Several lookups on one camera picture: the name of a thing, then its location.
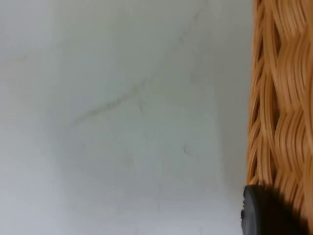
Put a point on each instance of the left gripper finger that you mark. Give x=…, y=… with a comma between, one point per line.
x=266, y=213

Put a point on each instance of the pale brown wicker basket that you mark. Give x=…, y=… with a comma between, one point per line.
x=283, y=98

